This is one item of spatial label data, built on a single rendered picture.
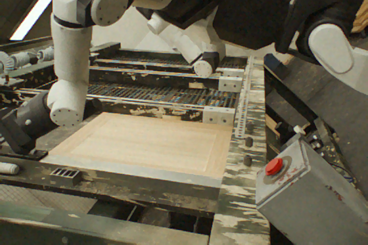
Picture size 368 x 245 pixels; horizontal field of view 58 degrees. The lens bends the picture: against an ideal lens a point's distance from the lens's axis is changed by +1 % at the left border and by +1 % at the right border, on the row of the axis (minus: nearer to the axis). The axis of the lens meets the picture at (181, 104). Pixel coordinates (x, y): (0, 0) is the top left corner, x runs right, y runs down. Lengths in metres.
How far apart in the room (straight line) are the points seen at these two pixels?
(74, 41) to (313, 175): 0.47
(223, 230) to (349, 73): 0.55
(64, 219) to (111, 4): 0.46
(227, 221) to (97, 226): 0.27
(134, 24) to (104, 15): 6.05
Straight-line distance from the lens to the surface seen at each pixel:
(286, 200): 0.59
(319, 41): 0.97
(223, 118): 1.32
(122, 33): 6.70
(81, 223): 0.77
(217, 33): 0.95
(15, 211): 0.85
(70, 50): 0.65
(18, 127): 0.85
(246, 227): 0.75
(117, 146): 1.14
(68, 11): 0.60
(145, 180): 0.92
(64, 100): 0.73
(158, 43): 5.11
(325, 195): 0.59
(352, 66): 1.01
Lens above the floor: 1.17
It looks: 3 degrees down
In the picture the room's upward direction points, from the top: 47 degrees counter-clockwise
